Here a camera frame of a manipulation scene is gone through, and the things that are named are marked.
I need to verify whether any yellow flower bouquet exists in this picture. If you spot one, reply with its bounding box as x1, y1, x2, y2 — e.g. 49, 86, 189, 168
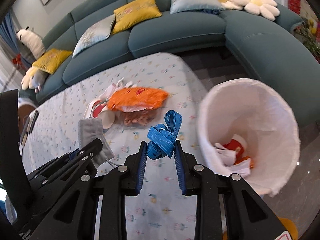
297, 17, 320, 63

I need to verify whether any white lined waste bin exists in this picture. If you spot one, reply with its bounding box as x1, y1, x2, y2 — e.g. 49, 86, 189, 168
197, 78, 300, 197

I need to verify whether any brown crumpled net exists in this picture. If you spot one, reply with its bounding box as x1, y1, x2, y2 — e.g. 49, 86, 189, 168
122, 109, 158, 128

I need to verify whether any red paper cup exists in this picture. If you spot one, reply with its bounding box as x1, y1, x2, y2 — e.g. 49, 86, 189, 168
222, 134, 248, 157

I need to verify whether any round wooden chair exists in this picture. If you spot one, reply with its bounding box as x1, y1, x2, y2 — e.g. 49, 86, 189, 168
17, 102, 38, 140

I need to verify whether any blue measuring tape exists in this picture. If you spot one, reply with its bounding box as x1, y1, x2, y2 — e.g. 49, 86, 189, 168
146, 110, 182, 159

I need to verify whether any red wall hanging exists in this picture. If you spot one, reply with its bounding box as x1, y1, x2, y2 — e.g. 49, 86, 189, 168
287, 0, 310, 20

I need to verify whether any red and white cloth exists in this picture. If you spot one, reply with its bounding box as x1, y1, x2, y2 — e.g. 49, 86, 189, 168
84, 99, 116, 130

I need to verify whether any white plastic wrapper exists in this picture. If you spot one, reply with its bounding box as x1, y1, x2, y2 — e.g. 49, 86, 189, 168
100, 78, 137, 100

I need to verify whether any yellow embroidered cushion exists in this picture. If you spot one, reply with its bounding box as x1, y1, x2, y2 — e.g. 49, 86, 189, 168
32, 49, 73, 75
111, 0, 162, 35

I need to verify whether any blue curtain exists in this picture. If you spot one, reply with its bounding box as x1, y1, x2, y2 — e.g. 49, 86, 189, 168
0, 10, 33, 80

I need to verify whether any white long plush toy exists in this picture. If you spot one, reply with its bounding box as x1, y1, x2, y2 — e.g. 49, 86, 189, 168
15, 26, 46, 59

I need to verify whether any white tissue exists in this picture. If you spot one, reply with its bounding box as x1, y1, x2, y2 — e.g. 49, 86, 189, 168
214, 142, 252, 175

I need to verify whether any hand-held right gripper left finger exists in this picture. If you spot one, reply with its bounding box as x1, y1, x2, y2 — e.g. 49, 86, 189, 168
32, 141, 148, 240

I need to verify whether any light blue embroidered cushion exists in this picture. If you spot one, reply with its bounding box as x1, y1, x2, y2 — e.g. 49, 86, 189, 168
169, 0, 225, 14
72, 14, 116, 58

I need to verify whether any grey drawstring pouch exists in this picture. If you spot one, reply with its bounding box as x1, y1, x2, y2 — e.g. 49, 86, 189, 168
78, 119, 120, 167

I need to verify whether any red ribbon bow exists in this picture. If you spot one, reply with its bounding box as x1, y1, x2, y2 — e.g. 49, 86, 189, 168
12, 55, 24, 68

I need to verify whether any teal fabric sofa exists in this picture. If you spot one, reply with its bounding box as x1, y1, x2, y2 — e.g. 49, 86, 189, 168
35, 0, 320, 103

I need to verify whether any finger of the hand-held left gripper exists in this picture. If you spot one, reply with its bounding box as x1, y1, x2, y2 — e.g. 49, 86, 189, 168
26, 155, 98, 213
51, 138, 103, 167

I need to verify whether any floral light blue tablecloth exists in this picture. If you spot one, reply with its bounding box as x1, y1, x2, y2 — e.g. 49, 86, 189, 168
19, 52, 208, 240

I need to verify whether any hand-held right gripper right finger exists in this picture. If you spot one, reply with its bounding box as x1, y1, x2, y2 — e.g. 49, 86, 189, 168
174, 139, 294, 240

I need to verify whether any grey plush toy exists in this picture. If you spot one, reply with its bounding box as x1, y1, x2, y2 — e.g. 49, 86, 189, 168
31, 70, 49, 93

